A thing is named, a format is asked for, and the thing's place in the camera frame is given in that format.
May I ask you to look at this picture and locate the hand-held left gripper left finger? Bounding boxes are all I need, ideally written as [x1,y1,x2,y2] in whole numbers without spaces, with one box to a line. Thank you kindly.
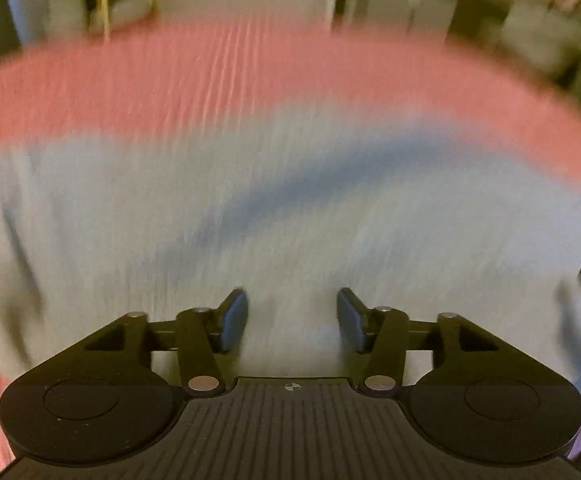
[53,287,248,396]

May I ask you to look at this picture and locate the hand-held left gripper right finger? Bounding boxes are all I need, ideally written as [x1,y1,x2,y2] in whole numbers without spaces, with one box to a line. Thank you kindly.
[337,287,531,396]

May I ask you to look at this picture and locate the grey sweat pants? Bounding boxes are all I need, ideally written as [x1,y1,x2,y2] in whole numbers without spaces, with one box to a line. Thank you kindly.
[0,102,581,461]

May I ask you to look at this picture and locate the pink ribbed blanket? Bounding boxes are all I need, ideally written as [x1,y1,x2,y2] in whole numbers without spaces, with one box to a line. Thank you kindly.
[0,21,581,480]

